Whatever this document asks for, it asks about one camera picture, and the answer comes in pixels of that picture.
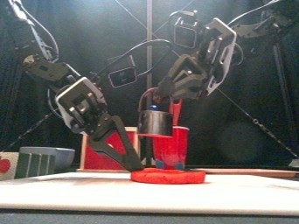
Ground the wood-framed red box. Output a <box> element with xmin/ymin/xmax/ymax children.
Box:
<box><xmin>76</xmin><ymin>126</ymin><xmax>141</xmax><ymax>173</ymax></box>

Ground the red plastic cup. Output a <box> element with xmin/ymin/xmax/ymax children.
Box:
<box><xmin>150</xmin><ymin>125</ymin><xmax>190</xmax><ymax>171</ymax></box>

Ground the red spatula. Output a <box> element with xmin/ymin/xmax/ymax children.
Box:
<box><xmin>169</xmin><ymin>98</ymin><xmax>184</xmax><ymax>127</ymax></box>

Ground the white cutting board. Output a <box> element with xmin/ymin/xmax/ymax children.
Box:
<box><xmin>0</xmin><ymin>171</ymin><xmax>299</xmax><ymax>217</ymax></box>

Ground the green slatted block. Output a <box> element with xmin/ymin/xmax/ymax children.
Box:
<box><xmin>13</xmin><ymin>152</ymin><xmax>57</xmax><ymax>179</ymax></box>

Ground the white box with red heart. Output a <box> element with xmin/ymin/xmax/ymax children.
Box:
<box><xmin>0</xmin><ymin>151</ymin><xmax>19</xmax><ymax>181</ymax></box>

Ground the flat wooden board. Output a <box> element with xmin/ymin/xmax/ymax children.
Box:
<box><xmin>189</xmin><ymin>167</ymin><xmax>299</xmax><ymax>179</ymax></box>

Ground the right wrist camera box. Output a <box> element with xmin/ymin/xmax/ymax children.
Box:
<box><xmin>168</xmin><ymin>10</ymin><xmax>202</xmax><ymax>51</ymax></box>

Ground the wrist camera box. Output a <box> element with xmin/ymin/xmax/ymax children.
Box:
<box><xmin>105</xmin><ymin>55</ymin><xmax>138</xmax><ymax>88</ymax></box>
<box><xmin>168</xmin><ymin>10</ymin><xmax>202</xmax><ymax>51</ymax></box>

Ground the red dough ring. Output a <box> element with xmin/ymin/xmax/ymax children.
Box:
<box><xmin>129</xmin><ymin>167</ymin><xmax>206</xmax><ymax>185</ymax></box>

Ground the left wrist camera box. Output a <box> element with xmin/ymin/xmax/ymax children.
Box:
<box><xmin>105</xmin><ymin>55</ymin><xmax>138</xmax><ymax>88</ymax></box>

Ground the black camera cable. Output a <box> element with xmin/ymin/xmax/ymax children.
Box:
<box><xmin>90</xmin><ymin>38</ymin><xmax>173</xmax><ymax>78</ymax></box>

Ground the vertical metal frame pole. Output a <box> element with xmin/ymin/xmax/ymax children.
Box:
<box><xmin>144</xmin><ymin>0</ymin><xmax>154</xmax><ymax>167</ymax></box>

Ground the diagonal brace wire with turnbuckle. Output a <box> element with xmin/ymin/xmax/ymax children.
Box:
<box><xmin>216</xmin><ymin>88</ymin><xmax>299</xmax><ymax>160</ymax></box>

